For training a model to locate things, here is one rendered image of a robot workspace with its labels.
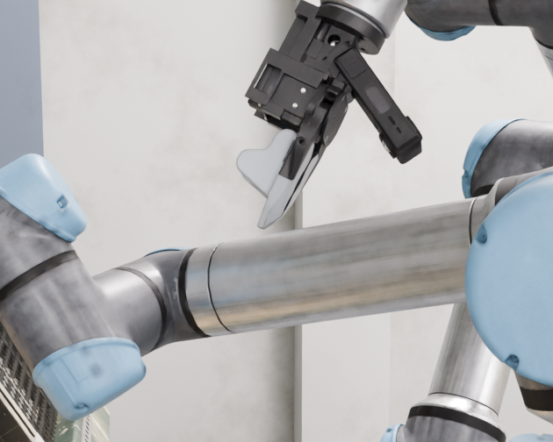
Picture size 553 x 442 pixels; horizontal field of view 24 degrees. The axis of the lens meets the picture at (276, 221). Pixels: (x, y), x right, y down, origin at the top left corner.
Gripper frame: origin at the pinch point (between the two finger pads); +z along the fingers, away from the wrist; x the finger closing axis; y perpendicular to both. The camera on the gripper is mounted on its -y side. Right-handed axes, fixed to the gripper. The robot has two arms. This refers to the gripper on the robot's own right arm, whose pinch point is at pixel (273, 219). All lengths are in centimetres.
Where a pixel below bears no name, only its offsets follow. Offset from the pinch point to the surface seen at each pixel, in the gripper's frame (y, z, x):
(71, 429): 41, 40, -132
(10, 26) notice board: 154, -47, -264
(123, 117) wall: 114, -40, -285
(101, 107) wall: 121, -39, -282
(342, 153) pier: 44, -62, -289
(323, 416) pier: 13, 16, -320
